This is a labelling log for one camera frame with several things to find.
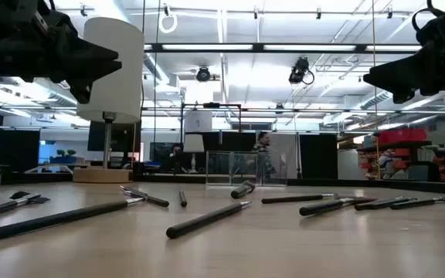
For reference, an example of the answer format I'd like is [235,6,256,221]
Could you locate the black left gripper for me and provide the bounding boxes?
[13,0,123,104]

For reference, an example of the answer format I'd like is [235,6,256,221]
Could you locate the black silver-ferrule makeup brush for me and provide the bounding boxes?
[390,195,445,211]
[363,197,419,211]
[354,196,406,212]

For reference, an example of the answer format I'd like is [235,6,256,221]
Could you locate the black fan makeup brush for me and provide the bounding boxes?
[298,196,377,217]

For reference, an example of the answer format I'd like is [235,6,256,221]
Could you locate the long black makeup brush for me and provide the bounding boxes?
[165,200,253,240]
[0,196,147,241]

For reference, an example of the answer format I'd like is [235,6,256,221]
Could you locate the stubby black powder brush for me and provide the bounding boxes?
[230,180,256,200]

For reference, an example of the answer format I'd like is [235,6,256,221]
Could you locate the white cylinder lamp wooden base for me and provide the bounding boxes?
[72,16,145,185]

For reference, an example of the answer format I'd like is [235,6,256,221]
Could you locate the red storage bins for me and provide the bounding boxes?
[376,127,428,146]

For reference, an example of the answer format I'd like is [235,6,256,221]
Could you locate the storage shelf rack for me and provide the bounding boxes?
[355,139,445,182]

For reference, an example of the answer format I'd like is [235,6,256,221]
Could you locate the black monitor screen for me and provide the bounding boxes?
[87,120,142,154]

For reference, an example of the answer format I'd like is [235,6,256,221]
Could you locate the blue planter with plants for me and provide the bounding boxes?
[49,149,79,166]

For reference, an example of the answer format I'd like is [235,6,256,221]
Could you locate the white sign board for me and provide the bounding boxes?
[183,110,213,134]

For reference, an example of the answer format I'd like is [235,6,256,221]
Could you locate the person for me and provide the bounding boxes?
[252,131,277,177]
[168,141,188,174]

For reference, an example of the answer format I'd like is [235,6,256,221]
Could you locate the small white table lamp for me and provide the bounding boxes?
[182,133,206,175]

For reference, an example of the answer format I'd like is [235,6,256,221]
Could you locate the white curtain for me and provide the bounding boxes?
[272,133,300,179]

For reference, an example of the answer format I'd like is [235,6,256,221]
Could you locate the black overhead light bar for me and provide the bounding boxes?
[144,42,423,54]

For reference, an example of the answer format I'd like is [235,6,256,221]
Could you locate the clear acrylic brush organizer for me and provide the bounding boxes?
[206,150,288,188]

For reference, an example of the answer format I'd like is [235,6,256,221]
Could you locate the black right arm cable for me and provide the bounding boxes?
[411,0,445,36]

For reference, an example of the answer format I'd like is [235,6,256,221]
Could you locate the white looped cable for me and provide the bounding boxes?
[158,12,178,35]

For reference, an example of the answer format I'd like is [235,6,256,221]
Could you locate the black ceiling camera with cable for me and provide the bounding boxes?
[288,56,316,86]

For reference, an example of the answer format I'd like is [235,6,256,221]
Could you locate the round black ceiling camera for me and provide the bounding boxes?
[195,66,212,83]

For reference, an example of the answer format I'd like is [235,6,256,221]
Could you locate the thin black rig frame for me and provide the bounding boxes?
[178,101,243,134]

